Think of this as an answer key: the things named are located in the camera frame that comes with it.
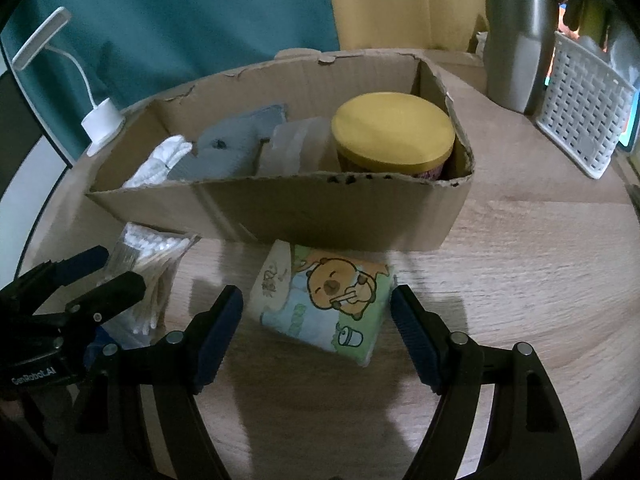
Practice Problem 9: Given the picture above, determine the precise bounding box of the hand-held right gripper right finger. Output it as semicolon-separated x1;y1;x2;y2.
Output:
390;284;576;480

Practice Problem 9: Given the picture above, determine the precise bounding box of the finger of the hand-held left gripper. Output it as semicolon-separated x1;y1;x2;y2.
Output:
0;245;110;316
62;272;148;334

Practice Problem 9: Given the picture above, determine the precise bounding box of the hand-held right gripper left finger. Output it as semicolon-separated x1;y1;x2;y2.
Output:
52;284;245;480

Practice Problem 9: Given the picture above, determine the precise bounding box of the cotton swab bag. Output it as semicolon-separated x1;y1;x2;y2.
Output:
97;221;201;351

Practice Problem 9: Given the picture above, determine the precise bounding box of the blue tissue packet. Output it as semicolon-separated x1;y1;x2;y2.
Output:
85;324;153;367

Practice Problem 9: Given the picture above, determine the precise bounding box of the cartoon print tissue pack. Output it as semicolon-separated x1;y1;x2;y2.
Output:
258;240;397;367

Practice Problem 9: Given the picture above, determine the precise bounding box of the white sock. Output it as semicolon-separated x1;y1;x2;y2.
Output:
122;135;193;189

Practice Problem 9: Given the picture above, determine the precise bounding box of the cardboard box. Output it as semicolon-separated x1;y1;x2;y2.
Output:
85;49;476;252

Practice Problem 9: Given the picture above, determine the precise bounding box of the grey knit sock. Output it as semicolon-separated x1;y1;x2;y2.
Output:
167;104;289;181

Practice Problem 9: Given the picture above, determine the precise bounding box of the gold red tin can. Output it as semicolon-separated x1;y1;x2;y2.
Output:
331;92;457;181

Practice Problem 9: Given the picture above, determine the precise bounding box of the white desk lamp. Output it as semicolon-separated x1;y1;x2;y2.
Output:
11;6;126;157

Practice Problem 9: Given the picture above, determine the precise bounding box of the teal curtain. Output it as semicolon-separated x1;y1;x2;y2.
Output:
0;0;338;111

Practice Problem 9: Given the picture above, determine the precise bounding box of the white plastic basket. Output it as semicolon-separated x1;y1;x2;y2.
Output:
535;31;638;180

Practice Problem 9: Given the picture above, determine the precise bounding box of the tablet with lit screen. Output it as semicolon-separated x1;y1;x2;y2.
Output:
542;0;640;156

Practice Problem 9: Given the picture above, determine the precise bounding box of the steel travel mug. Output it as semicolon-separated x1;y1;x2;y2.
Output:
482;0;560;115

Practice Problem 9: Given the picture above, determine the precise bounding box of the yellow curtain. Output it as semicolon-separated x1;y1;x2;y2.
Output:
322;0;561;53

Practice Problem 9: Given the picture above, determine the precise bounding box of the crumpled clear plastic bag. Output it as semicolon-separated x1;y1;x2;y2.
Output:
607;10;640;86

